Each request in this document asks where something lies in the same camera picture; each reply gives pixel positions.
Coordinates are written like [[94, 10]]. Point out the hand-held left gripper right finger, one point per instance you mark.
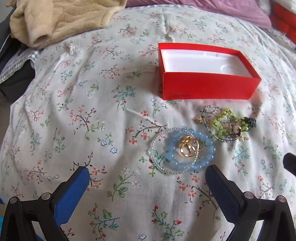
[[222, 192]]

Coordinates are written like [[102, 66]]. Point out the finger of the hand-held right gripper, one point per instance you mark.
[[290, 163]]

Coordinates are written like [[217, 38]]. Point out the grey checked cloth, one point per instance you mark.
[[13, 62]]

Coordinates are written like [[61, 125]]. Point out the red cardboard box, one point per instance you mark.
[[208, 85]]

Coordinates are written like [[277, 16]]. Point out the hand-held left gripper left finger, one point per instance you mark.
[[69, 199]]

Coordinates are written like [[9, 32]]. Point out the beige fleece blanket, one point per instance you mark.
[[57, 18]]

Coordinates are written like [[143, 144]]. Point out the purple pillow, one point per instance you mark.
[[208, 7]]

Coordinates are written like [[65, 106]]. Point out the floral bed cover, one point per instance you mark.
[[92, 104]]

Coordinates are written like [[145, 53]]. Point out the dark clothing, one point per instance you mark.
[[16, 85]]

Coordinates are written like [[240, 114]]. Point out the orange plush toy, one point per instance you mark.
[[284, 18]]

